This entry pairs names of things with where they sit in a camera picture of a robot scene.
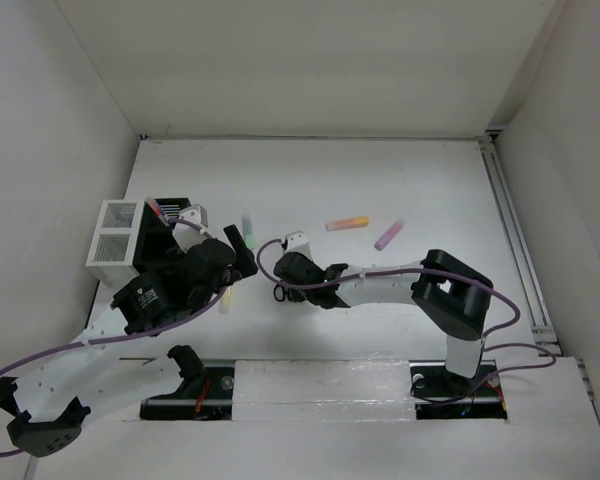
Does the green highlighter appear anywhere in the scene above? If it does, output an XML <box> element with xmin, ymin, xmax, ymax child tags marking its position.
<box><xmin>241</xmin><ymin>212</ymin><xmax>256</xmax><ymax>250</ymax></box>

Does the red highlighter pen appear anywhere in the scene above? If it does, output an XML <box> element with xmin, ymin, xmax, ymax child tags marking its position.
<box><xmin>145</xmin><ymin>197</ymin><xmax>171</xmax><ymax>227</ymax></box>

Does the orange highlighter pen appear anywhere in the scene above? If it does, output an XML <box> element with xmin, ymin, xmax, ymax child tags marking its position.
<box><xmin>145</xmin><ymin>197</ymin><xmax>168</xmax><ymax>222</ymax></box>

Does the jar of paper clips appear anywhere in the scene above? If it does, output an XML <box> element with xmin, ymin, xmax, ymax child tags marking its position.
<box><xmin>111</xmin><ymin>211</ymin><xmax>134</xmax><ymax>228</ymax></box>

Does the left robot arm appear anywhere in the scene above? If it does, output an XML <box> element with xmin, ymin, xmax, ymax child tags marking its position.
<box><xmin>0</xmin><ymin>222</ymin><xmax>258</xmax><ymax>458</ymax></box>

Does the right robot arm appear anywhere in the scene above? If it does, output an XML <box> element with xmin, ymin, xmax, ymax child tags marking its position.
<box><xmin>274</xmin><ymin>252</ymin><xmax>491</xmax><ymax>394</ymax></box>

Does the black slotted container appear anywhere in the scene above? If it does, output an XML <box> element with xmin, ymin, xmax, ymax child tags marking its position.
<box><xmin>132</xmin><ymin>197</ymin><xmax>191</xmax><ymax>274</ymax></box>

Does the orange yellow highlighter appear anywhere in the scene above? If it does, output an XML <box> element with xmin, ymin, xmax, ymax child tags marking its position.
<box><xmin>325</xmin><ymin>216</ymin><xmax>370</xmax><ymax>231</ymax></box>

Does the white slotted container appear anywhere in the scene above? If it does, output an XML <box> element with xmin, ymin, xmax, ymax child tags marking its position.
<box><xmin>85</xmin><ymin>200</ymin><xmax>144</xmax><ymax>289</ymax></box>

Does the pink purple highlighter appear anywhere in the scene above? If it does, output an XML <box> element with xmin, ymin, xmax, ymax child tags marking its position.
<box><xmin>374</xmin><ymin>219</ymin><xmax>405</xmax><ymax>251</ymax></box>

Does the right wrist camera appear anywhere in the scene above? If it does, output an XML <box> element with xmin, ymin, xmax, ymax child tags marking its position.
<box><xmin>282</xmin><ymin>230</ymin><xmax>312</xmax><ymax>260</ymax></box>

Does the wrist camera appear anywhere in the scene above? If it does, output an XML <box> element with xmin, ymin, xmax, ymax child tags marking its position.
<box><xmin>172</xmin><ymin>204</ymin><xmax>208</xmax><ymax>252</ymax></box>
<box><xmin>282</xmin><ymin>230</ymin><xmax>312</xmax><ymax>260</ymax></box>

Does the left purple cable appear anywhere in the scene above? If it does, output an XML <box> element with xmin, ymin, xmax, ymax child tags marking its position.
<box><xmin>0</xmin><ymin>217</ymin><xmax>231</xmax><ymax>459</ymax></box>

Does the purple cable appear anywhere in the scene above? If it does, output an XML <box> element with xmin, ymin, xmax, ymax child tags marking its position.
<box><xmin>0</xmin><ymin>217</ymin><xmax>231</xmax><ymax>459</ymax></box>
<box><xmin>255</xmin><ymin>239</ymin><xmax>556</xmax><ymax>401</ymax></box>

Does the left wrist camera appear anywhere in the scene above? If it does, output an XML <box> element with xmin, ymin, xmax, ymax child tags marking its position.
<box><xmin>172</xmin><ymin>204</ymin><xmax>208</xmax><ymax>252</ymax></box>

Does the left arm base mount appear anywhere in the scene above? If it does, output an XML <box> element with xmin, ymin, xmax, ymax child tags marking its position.
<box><xmin>139</xmin><ymin>345</ymin><xmax>235</xmax><ymax>422</ymax></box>

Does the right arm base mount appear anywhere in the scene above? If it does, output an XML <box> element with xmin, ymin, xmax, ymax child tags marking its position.
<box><xmin>410</xmin><ymin>360</ymin><xmax>508</xmax><ymax>420</ymax></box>

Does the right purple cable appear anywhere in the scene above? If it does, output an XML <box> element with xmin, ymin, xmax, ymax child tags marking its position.
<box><xmin>255</xmin><ymin>239</ymin><xmax>556</xmax><ymax>401</ymax></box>

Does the aluminium rail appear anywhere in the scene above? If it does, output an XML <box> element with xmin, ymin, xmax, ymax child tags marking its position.
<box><xmin>477</xmin><ymin>130</ymin><xmax>563</xmax><ymax>356</ymax></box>

